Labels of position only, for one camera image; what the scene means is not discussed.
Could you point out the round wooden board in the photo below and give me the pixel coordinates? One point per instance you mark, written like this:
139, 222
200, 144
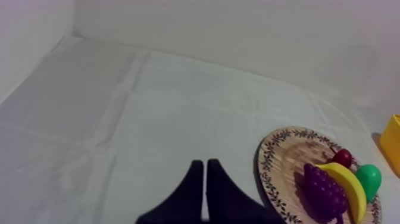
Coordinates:
282, 175

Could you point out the yellow plastic basket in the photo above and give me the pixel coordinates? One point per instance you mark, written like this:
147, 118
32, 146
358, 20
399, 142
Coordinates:
392, 144

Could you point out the green toy pear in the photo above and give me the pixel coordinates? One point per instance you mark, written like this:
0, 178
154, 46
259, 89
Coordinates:
370, 179

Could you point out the small red fruit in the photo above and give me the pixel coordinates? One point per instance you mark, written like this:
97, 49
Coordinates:
343, 157

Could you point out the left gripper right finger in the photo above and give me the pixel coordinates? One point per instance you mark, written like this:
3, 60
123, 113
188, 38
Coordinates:
225, 200

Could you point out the purple toy grapes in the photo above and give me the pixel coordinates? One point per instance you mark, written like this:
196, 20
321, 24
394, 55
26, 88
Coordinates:
325, 192

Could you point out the yellow toy banana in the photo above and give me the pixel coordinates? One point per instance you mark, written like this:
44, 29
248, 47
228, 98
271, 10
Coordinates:
351, 187

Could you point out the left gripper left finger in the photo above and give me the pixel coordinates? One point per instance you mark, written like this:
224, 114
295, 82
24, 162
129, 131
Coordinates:
184, 201

